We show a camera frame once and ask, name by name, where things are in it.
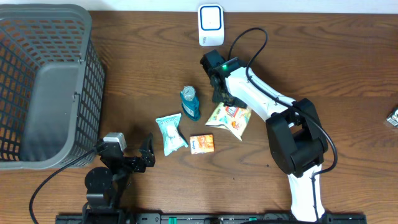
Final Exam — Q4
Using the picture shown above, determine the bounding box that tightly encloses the small dark green box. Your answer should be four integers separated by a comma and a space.
386, 108, 398, 128

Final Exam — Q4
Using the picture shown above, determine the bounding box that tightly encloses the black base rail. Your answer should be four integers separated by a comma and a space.
55, 212, 368, 224

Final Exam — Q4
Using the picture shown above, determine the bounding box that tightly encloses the teal mouthwash bottle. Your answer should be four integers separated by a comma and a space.
180, 86, 201, 121

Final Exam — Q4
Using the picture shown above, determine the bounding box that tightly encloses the yellow snack bag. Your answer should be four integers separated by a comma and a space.
205, 103, 251, 141

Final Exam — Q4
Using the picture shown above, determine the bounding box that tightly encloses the light teal candy packet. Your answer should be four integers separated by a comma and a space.
155, 113, 188, 156

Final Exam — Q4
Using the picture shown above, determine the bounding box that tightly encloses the small orange box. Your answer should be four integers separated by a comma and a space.
190, 134, 215, 154

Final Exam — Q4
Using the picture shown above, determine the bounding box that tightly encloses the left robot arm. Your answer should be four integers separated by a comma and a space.
81, 133, 155, 224

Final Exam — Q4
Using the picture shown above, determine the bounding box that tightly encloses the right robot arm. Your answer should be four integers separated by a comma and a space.
200, 50, 328, 222

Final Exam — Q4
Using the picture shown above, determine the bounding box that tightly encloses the white barcode scanner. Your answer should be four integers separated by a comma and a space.
197, 4, 224, 47

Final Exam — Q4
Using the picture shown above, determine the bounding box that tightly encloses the grey plastic mesh basket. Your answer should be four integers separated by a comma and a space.
1, 4, 105, 170

